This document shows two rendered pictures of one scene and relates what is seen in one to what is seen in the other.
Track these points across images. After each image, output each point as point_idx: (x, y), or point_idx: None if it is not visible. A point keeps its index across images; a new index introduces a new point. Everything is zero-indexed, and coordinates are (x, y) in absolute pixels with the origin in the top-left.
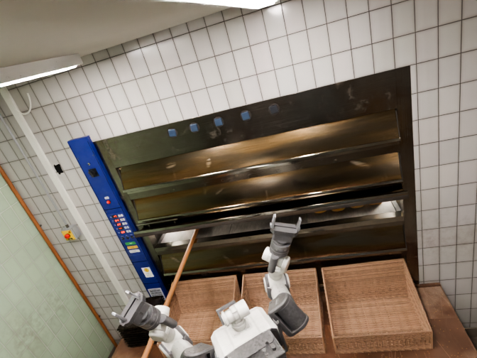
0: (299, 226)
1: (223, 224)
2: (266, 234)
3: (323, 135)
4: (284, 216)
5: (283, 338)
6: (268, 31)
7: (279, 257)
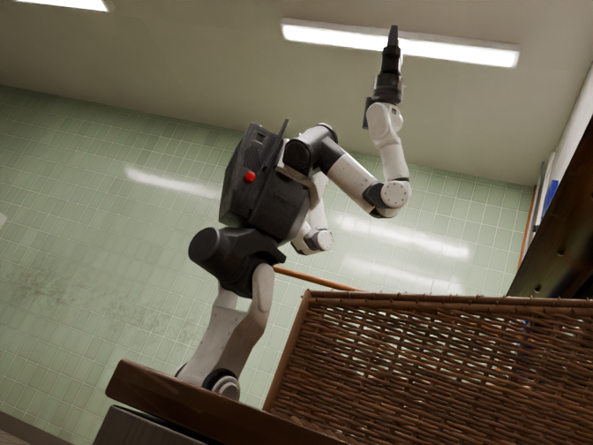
0: (388, 34)
1: (530, 244)
2: (590, 297)
3: None
4: (560, 181)
5: (274, 143)
6: None
7: (371, 97)
